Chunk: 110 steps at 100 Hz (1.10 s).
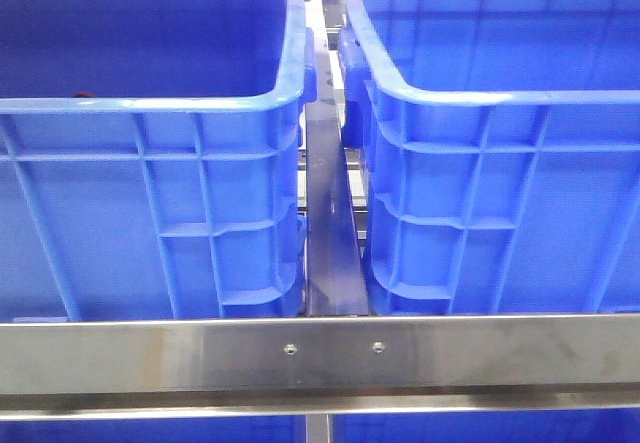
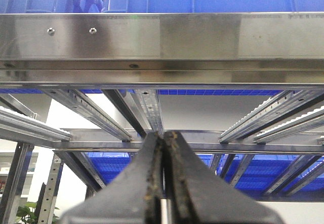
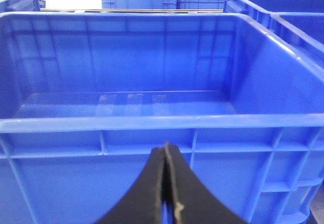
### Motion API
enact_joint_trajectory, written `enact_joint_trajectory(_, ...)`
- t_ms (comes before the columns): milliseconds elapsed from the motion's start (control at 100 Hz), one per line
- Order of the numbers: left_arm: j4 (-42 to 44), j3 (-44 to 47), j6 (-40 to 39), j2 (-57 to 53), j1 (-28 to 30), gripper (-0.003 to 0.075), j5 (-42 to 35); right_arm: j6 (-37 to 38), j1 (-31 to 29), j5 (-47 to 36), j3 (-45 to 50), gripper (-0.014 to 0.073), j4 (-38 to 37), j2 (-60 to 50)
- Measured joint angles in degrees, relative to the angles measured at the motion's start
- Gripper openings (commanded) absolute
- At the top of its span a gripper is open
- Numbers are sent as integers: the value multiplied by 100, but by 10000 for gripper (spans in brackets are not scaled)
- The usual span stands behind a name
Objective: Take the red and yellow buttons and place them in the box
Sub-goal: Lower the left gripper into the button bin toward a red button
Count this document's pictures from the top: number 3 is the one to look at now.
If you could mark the right blue plastic crate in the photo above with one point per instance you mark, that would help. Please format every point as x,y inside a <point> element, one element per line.
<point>86,97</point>

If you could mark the blue crate right near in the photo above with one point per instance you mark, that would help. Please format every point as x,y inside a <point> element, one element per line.
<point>303,31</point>

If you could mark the far blue crate low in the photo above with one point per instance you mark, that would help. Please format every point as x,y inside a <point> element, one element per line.
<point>200,4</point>

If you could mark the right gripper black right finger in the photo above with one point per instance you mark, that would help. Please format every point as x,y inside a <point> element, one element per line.
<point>190,201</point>

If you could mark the blue crate far right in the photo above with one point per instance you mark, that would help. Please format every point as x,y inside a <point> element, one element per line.
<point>260,10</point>

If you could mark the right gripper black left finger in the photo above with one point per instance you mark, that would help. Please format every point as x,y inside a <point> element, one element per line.
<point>143,202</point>

